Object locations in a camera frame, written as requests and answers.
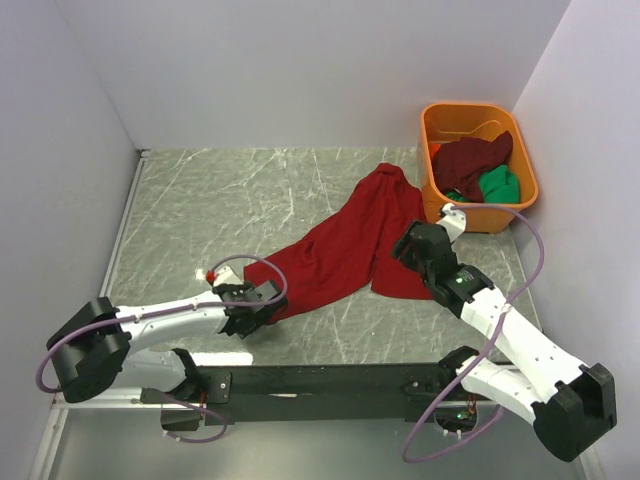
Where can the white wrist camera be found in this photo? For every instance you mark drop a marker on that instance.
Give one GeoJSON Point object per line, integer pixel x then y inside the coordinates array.
{"type": "Point", "coordinates": [222, 275]}
{"type": "Point", "coordinates": [453, 220]}

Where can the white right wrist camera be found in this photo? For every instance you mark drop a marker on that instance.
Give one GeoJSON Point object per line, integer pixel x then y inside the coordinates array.
{"type": "Point", "coordinates": [453, 220]}

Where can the dark maroon t shirt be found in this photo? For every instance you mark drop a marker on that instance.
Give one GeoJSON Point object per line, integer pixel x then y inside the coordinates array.
{"type": "Point", "coordinates": [473, 152]}

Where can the green t shirt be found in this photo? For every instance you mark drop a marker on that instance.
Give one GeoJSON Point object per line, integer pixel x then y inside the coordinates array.
{"type": "Point", "coordinates": [479, 185]}

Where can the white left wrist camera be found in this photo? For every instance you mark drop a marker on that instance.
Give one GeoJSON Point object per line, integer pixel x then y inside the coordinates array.
{"type": "Point", "coordinates": [222, 275]}

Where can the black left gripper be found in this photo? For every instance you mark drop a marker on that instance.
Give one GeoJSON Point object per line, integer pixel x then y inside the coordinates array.
{"type": "Point", "coordinates": [260, 321]}

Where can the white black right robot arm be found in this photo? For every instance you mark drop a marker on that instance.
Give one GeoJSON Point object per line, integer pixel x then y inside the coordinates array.
{"type": "Point", "coordinates": [569, 404]}

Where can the bright red t shirt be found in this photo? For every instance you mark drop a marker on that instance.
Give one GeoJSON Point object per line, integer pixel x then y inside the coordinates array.
{"type": "Point", "coordinates": [352, 248]}

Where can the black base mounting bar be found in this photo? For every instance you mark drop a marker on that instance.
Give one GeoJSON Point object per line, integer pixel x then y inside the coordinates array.
{"type": "Point", "coordinates": [331, 392]}

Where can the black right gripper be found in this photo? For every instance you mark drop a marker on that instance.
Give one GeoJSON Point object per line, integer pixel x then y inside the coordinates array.
{"type": "Point", "coordinates": [406, 257]}

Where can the orange plastic laundry basket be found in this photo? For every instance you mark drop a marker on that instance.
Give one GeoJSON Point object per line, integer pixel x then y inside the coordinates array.
{"type": "Point", "coordinates": [448, 122]}

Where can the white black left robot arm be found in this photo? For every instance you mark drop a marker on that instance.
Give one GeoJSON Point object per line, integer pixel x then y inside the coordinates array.
{"type": "Point", "coordinates": [104, 346]}

